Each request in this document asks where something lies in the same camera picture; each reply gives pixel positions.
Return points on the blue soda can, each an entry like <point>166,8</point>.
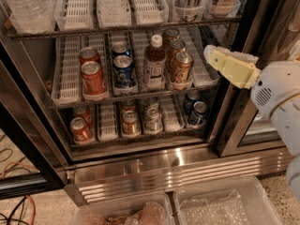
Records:
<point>123,71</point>
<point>120,48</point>

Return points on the right clear plastic bin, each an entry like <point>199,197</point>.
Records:
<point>233,201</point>

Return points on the left glass fridge door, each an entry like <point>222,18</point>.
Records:
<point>25,124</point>

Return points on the front orange soda can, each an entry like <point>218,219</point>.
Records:
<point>93,78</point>

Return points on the right glass fridge door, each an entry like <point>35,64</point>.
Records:
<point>268,29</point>

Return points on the bottom front gold can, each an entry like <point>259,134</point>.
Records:
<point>130,123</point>

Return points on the bottom front orange can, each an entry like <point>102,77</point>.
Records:
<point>81,131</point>

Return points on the rear blue soda can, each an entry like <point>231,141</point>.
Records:
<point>120,48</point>

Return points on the bottom rear gold can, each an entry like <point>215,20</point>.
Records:
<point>128,105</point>

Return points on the rear orange soda can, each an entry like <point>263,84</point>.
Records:
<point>87,54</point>

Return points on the brown tea bottle white cap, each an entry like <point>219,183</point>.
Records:
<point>154,61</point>

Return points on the bottom rear blue can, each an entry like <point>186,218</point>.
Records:
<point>190,98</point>

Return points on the green can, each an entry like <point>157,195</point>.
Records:
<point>153,121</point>
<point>150,102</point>

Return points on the plaid label bottle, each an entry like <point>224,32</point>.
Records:
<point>187,10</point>

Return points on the front blue soda can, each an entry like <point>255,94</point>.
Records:
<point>123,71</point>

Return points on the bottom front green can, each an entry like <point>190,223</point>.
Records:
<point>153,121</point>

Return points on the bottom rear green can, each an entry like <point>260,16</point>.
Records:
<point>150,102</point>

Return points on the orange soda can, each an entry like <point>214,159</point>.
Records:
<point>87,54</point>
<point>93,78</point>

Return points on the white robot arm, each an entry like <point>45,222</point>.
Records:
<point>275,92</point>

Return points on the steel fridge bottom grille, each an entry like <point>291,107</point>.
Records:
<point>166,171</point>

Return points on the clear water bottle red cap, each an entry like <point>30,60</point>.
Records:
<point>32,16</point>

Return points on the clear plastic bin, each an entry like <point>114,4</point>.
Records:
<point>143,209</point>
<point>233,201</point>

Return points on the bottom front blue can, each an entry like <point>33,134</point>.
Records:
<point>197,113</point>

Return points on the front gold coffee can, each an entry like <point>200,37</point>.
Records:
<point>182,64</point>

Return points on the left clear plastic bin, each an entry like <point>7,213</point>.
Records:
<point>143,209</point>

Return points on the bottom rear orange can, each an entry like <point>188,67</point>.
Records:
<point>85,113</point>

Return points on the rear gold coffee can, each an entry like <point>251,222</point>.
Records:
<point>169,34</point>

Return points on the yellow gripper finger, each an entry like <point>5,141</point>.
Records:
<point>237,67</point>

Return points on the middle gold coffee can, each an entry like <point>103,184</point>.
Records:
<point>173,48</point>

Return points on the gold coffee can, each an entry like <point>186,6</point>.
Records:
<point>182,64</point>
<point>169,34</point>
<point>173,48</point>

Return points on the glass fridge door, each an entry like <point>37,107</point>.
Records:
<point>268,29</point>
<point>25,124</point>

